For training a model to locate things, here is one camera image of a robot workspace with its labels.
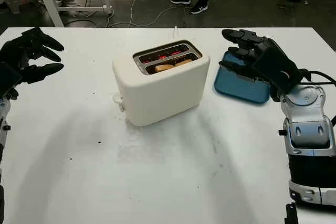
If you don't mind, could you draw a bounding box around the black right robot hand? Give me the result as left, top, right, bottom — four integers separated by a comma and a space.
219, 28, 300, 103

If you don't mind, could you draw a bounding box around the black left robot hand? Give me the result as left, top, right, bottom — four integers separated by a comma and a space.
0, 27, 65, 100

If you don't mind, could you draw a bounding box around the toast slice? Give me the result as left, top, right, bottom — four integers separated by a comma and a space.
154, 60, 193, 74

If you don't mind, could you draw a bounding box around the cream two-slot toaster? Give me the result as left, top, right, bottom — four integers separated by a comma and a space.
112, 39, 211, 127

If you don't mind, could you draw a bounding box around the grey plastic stool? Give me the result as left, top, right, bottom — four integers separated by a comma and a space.
4, 0, 23, 14

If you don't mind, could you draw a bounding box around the blue plastic tray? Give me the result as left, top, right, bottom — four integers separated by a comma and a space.
214, 50, 271, 105

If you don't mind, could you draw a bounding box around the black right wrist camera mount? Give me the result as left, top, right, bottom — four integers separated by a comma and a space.
251, 45, 302, 94

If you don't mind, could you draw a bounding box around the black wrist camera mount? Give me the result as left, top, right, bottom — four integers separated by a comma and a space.
0, 61, 23, 95
251, 45, 302, 94

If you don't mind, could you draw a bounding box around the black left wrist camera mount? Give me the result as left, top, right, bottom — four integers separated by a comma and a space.
0, 61, 23, 95

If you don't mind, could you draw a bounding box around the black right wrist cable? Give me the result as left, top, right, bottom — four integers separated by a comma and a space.
299, 68, 336, 86

